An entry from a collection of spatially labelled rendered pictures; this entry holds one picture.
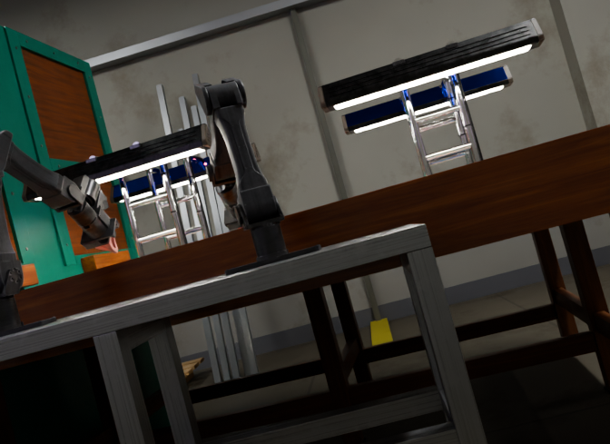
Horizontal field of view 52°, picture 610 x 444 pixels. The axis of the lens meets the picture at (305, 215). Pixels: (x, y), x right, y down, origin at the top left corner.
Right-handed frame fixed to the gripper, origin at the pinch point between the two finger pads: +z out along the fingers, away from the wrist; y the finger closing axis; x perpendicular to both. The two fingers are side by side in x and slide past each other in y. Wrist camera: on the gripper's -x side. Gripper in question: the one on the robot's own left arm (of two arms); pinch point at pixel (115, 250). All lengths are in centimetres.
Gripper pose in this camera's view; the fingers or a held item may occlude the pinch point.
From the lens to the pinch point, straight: 187.9
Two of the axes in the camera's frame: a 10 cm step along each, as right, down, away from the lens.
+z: 3.1, 6.2, 7.2
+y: -9.5, 2.7, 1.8
